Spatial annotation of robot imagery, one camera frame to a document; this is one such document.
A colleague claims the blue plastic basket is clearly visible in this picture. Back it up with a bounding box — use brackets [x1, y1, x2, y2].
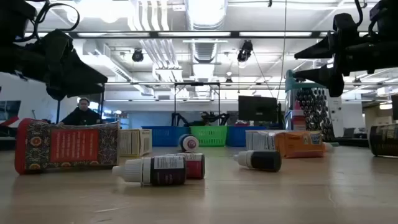
[226, 125, 268, 147]
[141, 125, 191, 147]

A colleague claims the black background station frame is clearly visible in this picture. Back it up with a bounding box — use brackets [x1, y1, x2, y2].
[173, 82, 221, 127]
[55, 82, 106, 125]

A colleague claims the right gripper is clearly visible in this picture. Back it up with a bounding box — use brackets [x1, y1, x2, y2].
[292, 12, 374, 98]

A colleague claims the grey office chair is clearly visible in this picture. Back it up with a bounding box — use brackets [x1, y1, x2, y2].
[341, 127, 358, 139]

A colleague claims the red patterned carton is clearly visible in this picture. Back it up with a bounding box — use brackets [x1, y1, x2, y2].
[14, 118, 121, 175]

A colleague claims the person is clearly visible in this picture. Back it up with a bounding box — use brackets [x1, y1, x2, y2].
[58, 97, 103, 126]

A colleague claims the white pillar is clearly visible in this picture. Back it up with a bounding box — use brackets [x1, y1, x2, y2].
[328, 96, 345, 138]

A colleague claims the small red food colouring bottle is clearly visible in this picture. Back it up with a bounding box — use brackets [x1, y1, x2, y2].
[167, 152, 206, 180]

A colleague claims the black seasoning can yellow lid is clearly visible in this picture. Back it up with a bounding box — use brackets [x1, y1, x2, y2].
[368, 123, 398, 158]

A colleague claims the small purple food colouring bottle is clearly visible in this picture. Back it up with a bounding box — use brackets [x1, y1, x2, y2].
[111, 154, 187, 187]

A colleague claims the dark monitor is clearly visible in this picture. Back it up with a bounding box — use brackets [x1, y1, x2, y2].
[391, 94, 398, 121]

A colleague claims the orange cereal box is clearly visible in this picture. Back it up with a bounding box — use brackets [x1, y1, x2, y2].
[245, 129, 326, 159]

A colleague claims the black label dropper bottle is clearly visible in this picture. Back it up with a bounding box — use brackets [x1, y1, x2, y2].
[233, 149, 282, 172]

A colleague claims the purple icing bottle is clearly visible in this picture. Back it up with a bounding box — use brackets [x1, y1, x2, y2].
[178, 133, 200, 154]

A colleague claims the black computer monitor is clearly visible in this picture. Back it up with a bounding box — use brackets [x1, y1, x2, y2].
[238, 95, 279, 127]

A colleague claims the metal box grater teal handle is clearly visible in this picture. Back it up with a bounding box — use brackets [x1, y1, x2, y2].
[284, 68, 340, 147]

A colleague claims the dark wall screen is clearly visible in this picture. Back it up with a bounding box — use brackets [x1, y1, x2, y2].
[0, 100, 22, 127]

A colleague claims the yellow Corn Pops box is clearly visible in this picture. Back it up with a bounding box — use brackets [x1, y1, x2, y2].
[119, 128, 153, 157]

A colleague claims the silver ventilation duct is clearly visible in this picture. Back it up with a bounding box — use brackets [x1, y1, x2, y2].
[185, 0, 228, 99]

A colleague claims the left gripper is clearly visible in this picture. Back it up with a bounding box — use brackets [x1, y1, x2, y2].
[12, 29, 108, 101]

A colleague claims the green plastic basket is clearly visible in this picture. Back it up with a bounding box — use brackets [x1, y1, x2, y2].
[189, 125, 228, 147]

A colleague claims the thin hanging cable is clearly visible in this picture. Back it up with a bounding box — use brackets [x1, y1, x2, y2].
[276, 0, 289, 99]

